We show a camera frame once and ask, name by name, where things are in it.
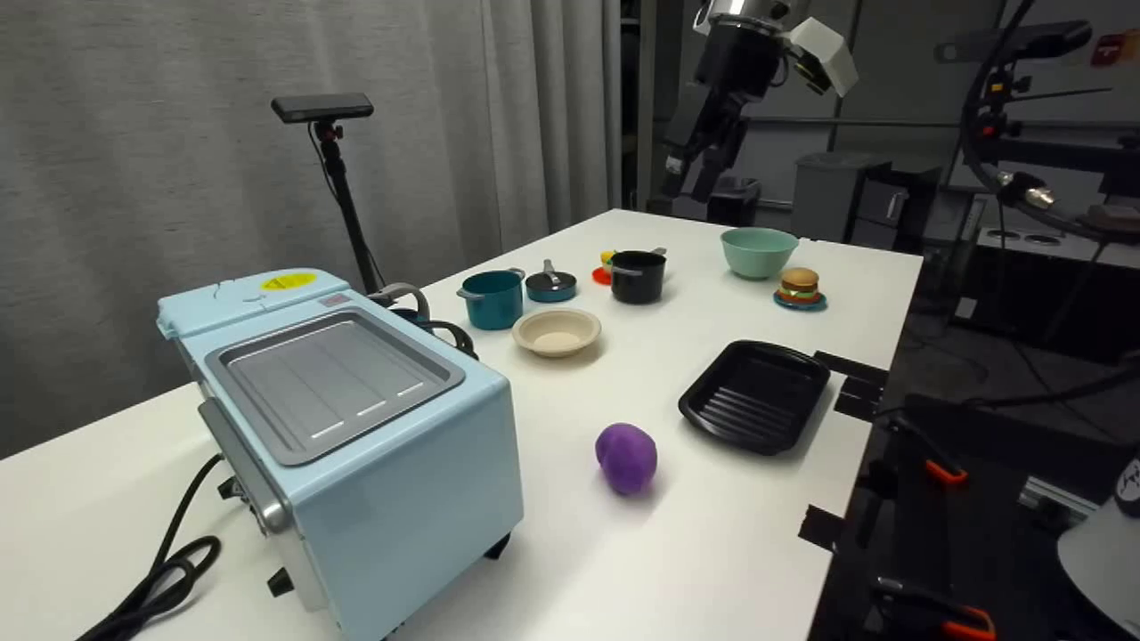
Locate purple plush toy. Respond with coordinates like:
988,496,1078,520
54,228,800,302
596,424,658,496

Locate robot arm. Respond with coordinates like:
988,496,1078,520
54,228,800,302
658,0,857,203

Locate beige white plate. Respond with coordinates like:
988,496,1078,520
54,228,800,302
513,310,602,358

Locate red yellow toy pieces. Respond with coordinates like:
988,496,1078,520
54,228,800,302
592,248,616,285

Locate black toy pot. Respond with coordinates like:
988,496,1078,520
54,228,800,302
608,248,665,302

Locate teal toy pot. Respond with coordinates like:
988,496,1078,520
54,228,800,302
458,270,525,330

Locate toy burger on plate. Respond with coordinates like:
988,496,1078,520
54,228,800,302
773,267,828,312

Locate dark pot lid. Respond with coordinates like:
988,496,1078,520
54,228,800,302
526,260,577,302

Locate black grill pan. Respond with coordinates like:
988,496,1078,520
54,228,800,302
677,342,831,455

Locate mint green bowl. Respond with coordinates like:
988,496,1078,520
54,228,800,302
718,228,799,280

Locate light blue toaster oven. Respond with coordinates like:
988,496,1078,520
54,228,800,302
158,267,525,641

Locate grey round object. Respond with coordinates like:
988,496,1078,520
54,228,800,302
1057,461,1140,641

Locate black camera on stand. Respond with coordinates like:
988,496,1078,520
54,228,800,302
934,23,1094,64
269,94,381,293

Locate orange handled clamp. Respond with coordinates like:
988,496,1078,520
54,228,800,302
873,578,997,641
889,416,969,487

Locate black power cable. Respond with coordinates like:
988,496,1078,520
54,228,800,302
73,454,233,641

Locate orange handled lower clamp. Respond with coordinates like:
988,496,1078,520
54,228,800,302
873,578,997,641

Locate black camera on right stand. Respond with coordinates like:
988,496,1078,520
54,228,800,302
934,23,1094,64

